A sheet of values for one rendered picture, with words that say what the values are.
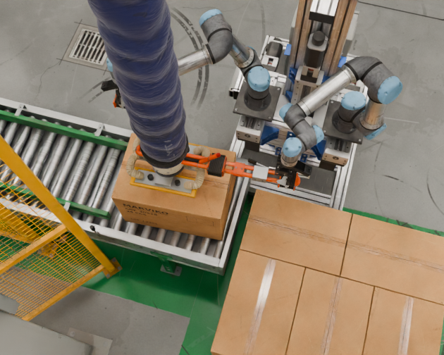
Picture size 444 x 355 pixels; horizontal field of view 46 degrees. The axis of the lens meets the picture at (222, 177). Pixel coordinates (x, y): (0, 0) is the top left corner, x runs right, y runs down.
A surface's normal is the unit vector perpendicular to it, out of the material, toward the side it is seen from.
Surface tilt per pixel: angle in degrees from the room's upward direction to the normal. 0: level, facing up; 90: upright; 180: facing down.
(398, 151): 0
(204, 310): 0
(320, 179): 0
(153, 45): 73
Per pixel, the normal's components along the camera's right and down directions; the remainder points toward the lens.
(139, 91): -0.08, 0.84
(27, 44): -0.02, -0.39
